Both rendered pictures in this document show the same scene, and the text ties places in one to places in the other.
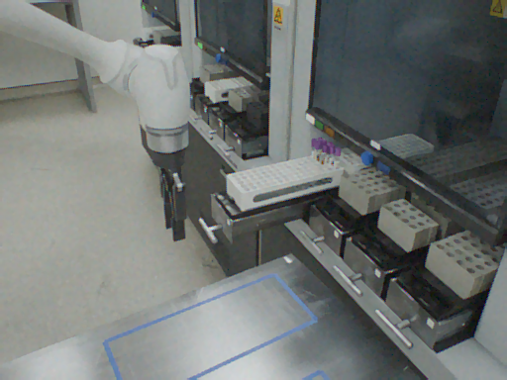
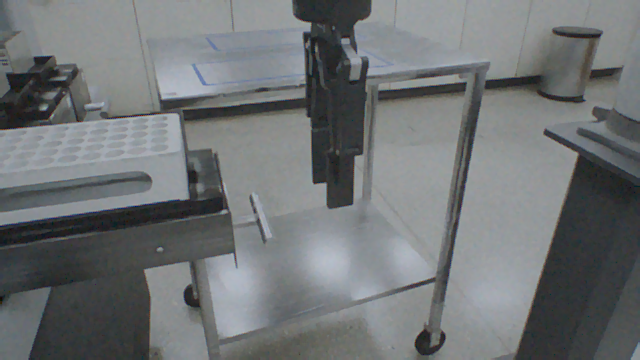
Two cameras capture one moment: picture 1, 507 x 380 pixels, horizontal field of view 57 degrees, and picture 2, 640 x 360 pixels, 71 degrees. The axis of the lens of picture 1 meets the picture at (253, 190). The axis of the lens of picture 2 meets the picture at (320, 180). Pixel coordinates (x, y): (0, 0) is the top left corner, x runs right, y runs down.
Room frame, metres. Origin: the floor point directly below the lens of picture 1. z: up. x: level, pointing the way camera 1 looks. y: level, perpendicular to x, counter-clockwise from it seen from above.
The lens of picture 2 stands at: (1.37, 0.25, 1.03)
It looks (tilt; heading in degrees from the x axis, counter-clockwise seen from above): 29 degrees down; 189
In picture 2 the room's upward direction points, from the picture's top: straight up
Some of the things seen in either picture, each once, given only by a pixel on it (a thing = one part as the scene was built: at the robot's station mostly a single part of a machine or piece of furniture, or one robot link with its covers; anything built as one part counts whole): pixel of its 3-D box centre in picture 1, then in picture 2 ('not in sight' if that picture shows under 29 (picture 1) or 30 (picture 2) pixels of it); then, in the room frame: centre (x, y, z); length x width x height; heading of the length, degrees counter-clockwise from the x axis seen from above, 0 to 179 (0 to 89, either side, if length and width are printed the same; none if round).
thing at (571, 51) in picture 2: not in sight; (569, 63); (-1.98, 1.45, 0.23); 0.38 x 0.31 x 0.46; 26
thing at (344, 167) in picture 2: not in sight; (346, 164); (0.97, 0.21, 0.83); 0.03 x 0.01 x 0.05; 27
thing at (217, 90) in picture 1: (244, 88); not in sight; (1.79, 0.04, 0.83); 0.30 x 0.10 x 0.06; 116
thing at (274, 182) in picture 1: (285, 182); (17, 179); (1.06, -0.08, 0.83); 0.30 x 0.10 x 0.06; 116
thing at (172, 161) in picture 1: (169, 164); (331, 25); (0.93, 0.19, 0.95); 0.08 x 0.07 x 0.09; 27
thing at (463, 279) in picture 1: (452, 270); (14, 55); (0.70, -0.39, 0.85); 0.12 x 0.02 x 0.06; 25
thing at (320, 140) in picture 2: (178, 228); (324, 156); (0.90, 0.18, 0.80); 0.03 x 0.01 x 0.07; 117
